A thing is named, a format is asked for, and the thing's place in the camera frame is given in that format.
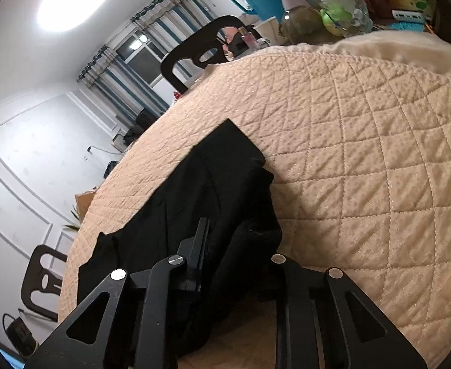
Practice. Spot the dark wooden chair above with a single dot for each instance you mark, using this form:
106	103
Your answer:
38	278
203	48

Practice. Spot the glass jar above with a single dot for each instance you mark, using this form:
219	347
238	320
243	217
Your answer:
301	24

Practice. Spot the person lying in background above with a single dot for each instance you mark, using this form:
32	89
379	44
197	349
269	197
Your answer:
234	45

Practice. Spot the dark wooden chair right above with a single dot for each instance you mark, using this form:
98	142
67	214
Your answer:
203	48

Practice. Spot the dark wooden chair left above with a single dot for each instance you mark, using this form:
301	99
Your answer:
38	278

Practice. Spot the striped curtain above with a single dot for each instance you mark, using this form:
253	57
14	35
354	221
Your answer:
107	75
167	23

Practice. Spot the beige quilted bed cover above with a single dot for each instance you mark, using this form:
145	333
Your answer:
358	136

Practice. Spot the green snake plant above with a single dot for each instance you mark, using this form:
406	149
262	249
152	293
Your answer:
75	224

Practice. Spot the window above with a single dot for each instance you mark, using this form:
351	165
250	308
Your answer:
143	56

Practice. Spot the white cup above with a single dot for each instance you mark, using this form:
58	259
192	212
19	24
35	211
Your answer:
270	31

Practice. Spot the green toy in bowl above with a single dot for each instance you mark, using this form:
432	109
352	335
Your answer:
336	19

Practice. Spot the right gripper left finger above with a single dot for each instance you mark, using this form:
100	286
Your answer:
126	321

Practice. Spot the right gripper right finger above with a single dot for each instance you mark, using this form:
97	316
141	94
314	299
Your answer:
324	320

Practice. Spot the striped curtain right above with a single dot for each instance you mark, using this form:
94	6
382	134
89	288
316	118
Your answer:
167	23

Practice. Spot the black pants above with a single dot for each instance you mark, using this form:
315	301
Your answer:
222	179

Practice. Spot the striped curtain left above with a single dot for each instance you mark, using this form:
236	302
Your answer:
107	75

